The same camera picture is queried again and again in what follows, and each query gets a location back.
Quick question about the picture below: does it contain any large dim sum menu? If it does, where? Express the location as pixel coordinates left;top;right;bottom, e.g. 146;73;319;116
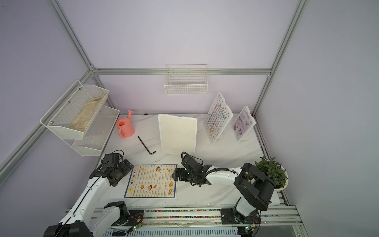
124;165;178;198

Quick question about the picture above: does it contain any large white board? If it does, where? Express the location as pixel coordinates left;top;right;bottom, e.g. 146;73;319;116
158;114;198;155
203;91;234;146

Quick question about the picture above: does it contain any large white board front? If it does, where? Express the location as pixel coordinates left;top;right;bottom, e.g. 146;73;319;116
203;91;234;146

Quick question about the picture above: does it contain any dotted table price menu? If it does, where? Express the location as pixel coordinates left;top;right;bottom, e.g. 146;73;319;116
204;94;232;143

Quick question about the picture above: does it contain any narrow white rack box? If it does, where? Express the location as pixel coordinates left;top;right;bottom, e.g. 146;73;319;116
230;106;257;142

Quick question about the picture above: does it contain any small special menu flyer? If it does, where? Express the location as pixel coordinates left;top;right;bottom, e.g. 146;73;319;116
232;108;255;140

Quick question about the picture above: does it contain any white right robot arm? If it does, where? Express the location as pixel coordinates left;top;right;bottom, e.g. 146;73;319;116
172;152;276;217

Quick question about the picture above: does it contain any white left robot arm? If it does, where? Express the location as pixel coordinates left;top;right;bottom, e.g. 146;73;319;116
43;150;134;237

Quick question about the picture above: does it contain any black allen key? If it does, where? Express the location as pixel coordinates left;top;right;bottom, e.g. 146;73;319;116
137;136;156;155

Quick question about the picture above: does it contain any pink plastic cup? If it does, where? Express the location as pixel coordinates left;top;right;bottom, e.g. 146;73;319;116
116;110;135;139

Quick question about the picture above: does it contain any beige cloth in shelf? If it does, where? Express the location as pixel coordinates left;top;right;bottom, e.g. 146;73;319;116
70;96;104;132

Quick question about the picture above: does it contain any upper white mesh shelf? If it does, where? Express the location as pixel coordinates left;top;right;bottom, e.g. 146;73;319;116
40;81;109;140

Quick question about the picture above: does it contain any potted green plant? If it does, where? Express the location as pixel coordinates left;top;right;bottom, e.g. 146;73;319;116
255;156;289;191

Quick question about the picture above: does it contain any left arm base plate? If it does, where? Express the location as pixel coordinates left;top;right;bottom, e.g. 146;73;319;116
104;201;144;226

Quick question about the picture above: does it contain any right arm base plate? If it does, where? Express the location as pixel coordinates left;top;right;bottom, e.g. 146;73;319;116
220;208;261;225

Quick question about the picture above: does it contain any white wire wall basket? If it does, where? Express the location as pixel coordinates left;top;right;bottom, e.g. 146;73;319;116
164;64;208;96

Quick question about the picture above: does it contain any aluminium front rail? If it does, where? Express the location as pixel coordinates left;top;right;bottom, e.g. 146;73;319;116
57;205;303;229

